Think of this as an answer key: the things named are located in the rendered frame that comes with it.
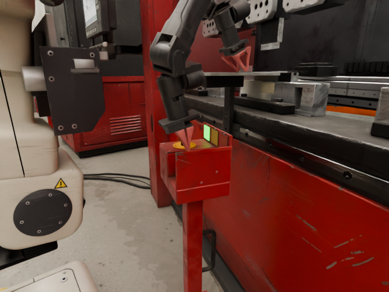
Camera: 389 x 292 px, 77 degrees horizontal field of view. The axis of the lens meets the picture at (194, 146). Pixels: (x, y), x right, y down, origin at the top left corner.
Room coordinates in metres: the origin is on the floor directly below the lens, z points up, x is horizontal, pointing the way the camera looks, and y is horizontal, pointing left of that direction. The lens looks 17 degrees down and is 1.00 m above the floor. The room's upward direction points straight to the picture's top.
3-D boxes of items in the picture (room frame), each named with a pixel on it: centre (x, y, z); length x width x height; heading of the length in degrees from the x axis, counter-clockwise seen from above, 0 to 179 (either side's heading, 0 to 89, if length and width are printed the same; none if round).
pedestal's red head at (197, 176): (0.69, 0.01, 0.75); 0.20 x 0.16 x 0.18; 20
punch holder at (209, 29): (1.34, -0.11, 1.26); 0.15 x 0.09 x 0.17; 22
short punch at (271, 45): (0.95, -0.27, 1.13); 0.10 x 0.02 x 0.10; 22
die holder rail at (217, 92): (1.46, -0.06, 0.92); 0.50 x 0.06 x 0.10; 22
